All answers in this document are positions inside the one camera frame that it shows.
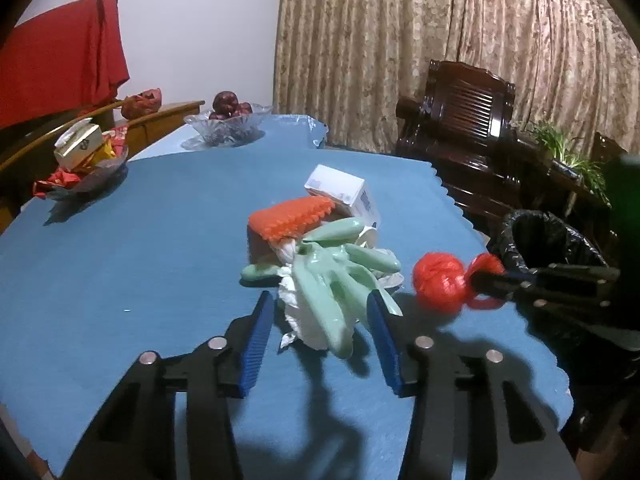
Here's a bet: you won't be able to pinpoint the red plastic bag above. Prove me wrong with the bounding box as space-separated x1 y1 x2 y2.
412 252 506 315

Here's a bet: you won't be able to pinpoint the white tissue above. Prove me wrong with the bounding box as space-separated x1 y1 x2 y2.
278 235 404 359

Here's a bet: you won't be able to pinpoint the mint green rubber glove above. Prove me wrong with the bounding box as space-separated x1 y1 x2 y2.
241 217 404 360

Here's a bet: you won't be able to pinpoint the white carton box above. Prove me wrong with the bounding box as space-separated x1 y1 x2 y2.
304 165 381 228

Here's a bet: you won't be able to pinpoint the orange spiky scrub pad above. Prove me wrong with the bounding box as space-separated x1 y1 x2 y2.
247 196 335 264

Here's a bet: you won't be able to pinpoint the white grey paper cup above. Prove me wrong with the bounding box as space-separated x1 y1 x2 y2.
348 218 378 249

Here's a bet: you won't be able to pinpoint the black lined trash bin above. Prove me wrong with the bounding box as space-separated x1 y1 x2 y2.
487 209 623 272

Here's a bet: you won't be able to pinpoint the green potted plant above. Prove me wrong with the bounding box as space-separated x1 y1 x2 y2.
525 120 611 207

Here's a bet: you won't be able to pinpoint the dark wooden armchair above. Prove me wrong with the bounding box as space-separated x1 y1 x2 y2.
394 58 532 221
590 132 627 165

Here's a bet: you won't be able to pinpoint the dark wooden side table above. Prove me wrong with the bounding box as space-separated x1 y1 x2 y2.
510 133 612 244

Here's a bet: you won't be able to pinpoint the blue felt table mat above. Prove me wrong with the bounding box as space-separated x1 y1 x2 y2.
0 146 574 480

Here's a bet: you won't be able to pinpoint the glass snack dish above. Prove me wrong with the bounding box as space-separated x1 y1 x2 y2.
32 128 129 202

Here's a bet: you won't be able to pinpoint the glass fruit bowl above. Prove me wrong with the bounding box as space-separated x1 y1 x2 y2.
183 103 271 148

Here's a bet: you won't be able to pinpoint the light blue tablecloth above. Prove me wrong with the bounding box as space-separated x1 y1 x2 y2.
130 115 330 162

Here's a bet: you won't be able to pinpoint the red packet on sideboard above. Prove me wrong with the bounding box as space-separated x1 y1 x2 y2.
120 88 162 120

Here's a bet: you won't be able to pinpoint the dark red apples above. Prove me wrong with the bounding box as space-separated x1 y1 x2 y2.
209 91 253 120

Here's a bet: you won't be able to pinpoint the patterned beige curtain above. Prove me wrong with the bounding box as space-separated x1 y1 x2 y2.
273 0 639 153

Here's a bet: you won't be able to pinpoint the red cloth cover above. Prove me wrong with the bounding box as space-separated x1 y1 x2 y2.
1 0 129 128

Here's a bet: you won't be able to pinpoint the wooden chair back rail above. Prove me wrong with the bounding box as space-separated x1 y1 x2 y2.
0 100 125 171

